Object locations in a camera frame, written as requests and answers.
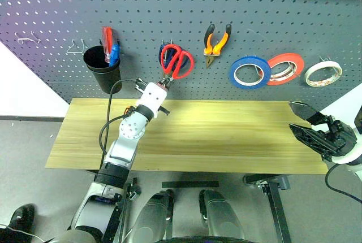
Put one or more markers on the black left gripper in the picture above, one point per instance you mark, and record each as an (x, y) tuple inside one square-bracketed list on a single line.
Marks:
[(164, 110)]

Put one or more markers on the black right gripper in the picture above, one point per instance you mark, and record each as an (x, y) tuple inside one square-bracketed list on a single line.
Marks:
[(343, 138)]

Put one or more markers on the orange black needle-nose pliers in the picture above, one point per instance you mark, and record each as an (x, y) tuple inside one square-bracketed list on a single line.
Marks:
[(208, 43)]

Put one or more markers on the blue tape roll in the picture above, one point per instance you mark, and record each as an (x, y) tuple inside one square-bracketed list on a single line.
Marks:
[(232, 73)]

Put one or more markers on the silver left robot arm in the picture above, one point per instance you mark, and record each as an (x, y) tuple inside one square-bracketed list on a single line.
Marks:
[(130, 132)]

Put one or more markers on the blue pen tool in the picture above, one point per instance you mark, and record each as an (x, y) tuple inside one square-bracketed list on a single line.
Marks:
[(114, 55)]

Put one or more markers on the metal pegboard hook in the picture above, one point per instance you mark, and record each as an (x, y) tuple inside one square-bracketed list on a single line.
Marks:
[(26, 39), (251, 56), (76, 48), (324, 58), (167, 41)]

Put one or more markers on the metal pliers holder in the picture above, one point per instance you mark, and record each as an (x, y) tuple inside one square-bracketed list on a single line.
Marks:
[(212, 54)]

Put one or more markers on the black plastic cup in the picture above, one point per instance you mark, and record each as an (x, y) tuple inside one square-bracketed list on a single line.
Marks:
[(107, 79)]

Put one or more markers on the red tape roll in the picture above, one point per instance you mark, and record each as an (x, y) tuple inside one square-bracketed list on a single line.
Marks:
[(300, 66)]

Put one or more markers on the white tape roll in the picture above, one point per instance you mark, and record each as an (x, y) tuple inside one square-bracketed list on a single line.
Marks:
[(325, 64)]

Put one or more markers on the grey perforated pegboard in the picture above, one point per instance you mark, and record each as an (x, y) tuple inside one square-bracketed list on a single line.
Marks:
[(198, 14)]

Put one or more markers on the dark grey rounded shell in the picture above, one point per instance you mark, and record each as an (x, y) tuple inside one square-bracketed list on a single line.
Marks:
[(220, 217), (152, 217)]

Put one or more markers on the black shoe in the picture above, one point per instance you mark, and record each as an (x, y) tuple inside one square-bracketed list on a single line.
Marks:
[(22, 216)]

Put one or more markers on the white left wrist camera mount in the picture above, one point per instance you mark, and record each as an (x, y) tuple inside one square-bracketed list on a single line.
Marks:
[(152, 96)]

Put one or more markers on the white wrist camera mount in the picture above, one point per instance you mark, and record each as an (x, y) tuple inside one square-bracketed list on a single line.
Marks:
[(152, 96), (348, 159)]

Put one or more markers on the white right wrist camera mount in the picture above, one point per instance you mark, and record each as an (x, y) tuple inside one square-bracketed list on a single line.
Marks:
[(348, 159)]

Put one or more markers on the black metal table frame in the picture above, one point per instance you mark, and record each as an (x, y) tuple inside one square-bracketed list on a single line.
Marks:
[(275, 197)]

